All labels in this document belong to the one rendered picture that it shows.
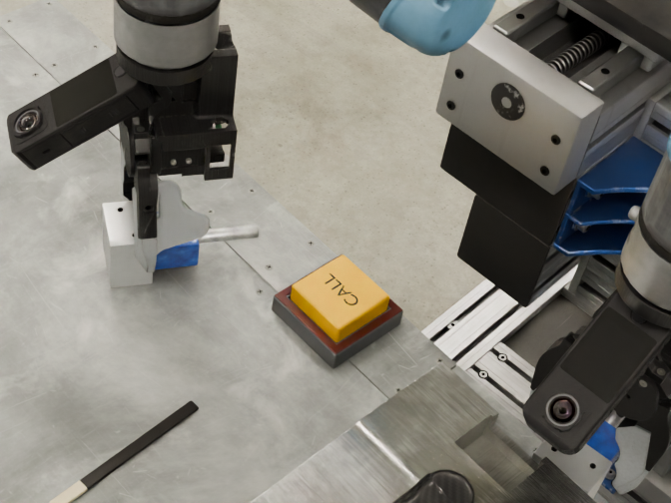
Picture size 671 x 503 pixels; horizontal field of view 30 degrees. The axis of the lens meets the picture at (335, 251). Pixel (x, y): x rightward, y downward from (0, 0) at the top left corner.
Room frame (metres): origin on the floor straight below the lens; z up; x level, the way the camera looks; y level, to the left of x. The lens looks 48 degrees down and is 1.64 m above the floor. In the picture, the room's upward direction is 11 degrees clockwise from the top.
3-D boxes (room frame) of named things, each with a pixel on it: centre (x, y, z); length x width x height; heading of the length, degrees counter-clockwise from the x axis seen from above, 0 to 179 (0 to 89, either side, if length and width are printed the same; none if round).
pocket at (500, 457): (0.52, -0.14, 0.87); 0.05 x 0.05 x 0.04; 51
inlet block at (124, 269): (0.71, 0.13, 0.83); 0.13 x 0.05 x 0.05; 112
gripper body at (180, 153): (0.71, 0.14, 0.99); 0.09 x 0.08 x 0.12; 112
